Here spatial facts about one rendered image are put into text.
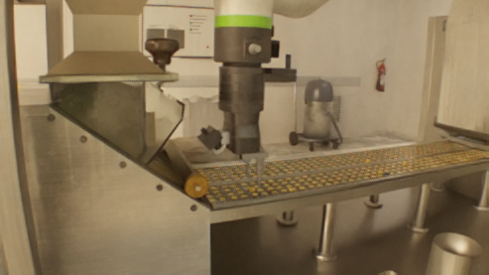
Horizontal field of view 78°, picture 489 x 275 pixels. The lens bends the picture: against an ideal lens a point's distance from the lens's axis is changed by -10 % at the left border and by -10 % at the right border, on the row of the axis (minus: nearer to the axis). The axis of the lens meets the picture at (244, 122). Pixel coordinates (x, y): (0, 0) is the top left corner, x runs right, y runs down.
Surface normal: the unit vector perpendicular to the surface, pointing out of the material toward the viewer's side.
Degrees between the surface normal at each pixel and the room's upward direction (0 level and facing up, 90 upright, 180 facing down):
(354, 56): 90
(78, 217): 90
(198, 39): 90
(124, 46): 90
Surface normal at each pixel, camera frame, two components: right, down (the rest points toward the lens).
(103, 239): 0.36, 0.18
